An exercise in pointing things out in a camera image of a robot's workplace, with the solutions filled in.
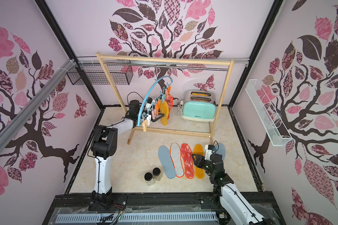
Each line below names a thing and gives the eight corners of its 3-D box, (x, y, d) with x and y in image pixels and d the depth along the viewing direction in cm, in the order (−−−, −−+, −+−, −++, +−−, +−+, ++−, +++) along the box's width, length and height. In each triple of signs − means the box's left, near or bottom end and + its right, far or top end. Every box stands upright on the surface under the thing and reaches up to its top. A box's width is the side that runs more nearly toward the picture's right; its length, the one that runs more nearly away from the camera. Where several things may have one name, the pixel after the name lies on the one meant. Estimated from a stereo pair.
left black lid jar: (146, 185, 81) (143, 180, 73) (147, 177, 84) (144, 172, 76) (153, 185, 81) (151, 180, 73) (154, 177, 84) (152, 172, 76)
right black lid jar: (154, 181, 83) (152, 175, 75) (154, 173, 86) (153, 167, 78) (162, 181, 83) (160, 175, 75) (162, 173, 86) (161, 167, 78)
